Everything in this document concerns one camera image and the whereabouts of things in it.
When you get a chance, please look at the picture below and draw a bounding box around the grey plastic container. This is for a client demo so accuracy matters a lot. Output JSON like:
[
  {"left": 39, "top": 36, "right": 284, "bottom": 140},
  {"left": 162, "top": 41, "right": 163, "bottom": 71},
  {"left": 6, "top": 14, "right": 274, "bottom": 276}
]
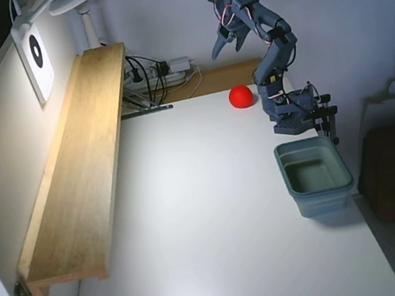
[{"left": 272, "top": 133, "right": 358, "bottom": 222}]

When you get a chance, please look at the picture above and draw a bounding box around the grey-blue gripper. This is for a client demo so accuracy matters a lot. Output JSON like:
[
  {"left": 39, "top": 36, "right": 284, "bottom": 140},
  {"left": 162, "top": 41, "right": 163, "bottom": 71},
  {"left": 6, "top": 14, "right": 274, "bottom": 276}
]
[{"left": 205, "top": 0, "right": 265, "bottom": 61}]

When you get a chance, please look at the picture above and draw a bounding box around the white power adapter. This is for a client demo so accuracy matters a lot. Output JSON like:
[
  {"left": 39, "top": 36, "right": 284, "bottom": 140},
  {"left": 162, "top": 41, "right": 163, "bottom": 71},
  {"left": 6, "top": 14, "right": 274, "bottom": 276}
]
[{"left": 167, "top": 56, "right": 192, "bottom": 72}]

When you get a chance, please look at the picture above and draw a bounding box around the wooden back ledge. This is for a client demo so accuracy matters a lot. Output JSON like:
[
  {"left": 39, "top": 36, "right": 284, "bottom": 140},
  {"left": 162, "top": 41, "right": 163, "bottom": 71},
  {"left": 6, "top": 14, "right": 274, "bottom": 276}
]
[{"left": 152, "top": 57, "right": 267, "bottom": 105}]

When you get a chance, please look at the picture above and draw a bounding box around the black table clamp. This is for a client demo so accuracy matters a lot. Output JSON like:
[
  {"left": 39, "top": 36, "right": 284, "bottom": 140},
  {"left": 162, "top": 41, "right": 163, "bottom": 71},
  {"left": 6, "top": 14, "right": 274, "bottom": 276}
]
[{"left": 312, "top": 104, "right": 343, "bottom": 148}]

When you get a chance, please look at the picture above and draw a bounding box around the long wooden shelf board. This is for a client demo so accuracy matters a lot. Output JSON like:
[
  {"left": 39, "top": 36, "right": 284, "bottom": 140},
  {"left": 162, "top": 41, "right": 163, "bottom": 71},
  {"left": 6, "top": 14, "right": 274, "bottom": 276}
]
[{"left": 0, "top": 41, "right": 154, "bottom": 296}]

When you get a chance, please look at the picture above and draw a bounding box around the black power plug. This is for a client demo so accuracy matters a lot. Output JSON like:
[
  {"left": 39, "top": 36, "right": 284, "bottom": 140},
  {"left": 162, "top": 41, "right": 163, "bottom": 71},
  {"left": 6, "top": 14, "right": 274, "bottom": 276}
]
[
  {"left": 130, "top": 65, "right": 142, "bottom": 85},
  {"left": 155, "top": 60, "right": 171, "bottom": 77}
]

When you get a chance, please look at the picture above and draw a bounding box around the white cable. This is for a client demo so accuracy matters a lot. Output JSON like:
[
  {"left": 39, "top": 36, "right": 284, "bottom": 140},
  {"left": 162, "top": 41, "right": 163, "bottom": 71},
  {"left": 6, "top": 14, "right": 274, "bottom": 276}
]
[{"left": 184, "top": 61, "right": 206, "bottom": 99}]

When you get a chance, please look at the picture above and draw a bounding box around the red ball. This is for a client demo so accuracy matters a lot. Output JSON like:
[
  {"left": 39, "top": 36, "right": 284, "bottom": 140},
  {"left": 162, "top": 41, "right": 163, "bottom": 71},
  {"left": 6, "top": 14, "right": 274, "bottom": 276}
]
[{"left": 227, "top": 83, "right": 255, "bottom": 111}]

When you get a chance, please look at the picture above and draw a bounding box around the white power strip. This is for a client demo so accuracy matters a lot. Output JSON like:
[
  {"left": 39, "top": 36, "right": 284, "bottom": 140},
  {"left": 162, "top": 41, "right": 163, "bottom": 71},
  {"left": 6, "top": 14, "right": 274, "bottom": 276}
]
[{"left": 122, "top": 57, "right": 194, "bottom": 93}]

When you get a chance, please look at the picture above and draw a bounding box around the white device with black circle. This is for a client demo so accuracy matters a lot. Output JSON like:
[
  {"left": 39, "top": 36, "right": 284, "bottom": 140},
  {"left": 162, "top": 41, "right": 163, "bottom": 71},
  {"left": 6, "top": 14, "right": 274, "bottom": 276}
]
[{"left": 10, "top": 21, "right": 60, "bottom": 106}]

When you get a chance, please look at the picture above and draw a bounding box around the white desk lamp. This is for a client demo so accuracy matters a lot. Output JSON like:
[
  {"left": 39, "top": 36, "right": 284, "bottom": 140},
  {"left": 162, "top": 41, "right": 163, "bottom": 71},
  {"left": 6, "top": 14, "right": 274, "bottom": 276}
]
[{"left": 9, "top": 0, "right": 111, "bottom": 57}]

